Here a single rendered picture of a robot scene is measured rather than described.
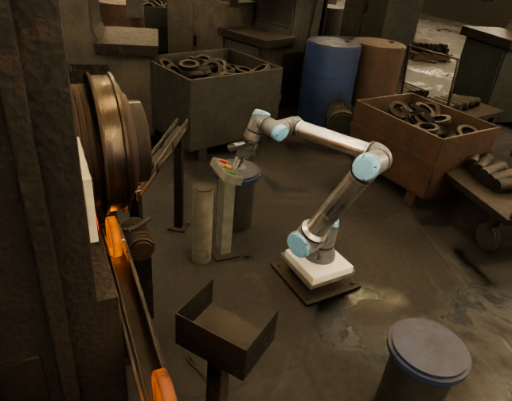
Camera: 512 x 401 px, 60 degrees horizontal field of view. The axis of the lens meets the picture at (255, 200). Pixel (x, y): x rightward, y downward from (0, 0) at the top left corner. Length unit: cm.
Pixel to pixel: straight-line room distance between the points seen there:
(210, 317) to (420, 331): 88
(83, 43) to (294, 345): 303
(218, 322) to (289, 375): 74
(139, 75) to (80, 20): 63
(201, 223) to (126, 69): 204
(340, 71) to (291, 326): 303
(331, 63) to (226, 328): 360
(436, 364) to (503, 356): 89
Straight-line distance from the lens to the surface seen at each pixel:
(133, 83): 428
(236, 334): 158
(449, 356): 197
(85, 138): 139
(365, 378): 234
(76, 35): 423
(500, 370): 268
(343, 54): 478
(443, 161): 364
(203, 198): 251
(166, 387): 123
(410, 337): 197
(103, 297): 132
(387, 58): 509
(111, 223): 172
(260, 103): 421
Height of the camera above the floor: 176
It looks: 31 degrees down
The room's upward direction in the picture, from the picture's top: 6 degrees clockwise
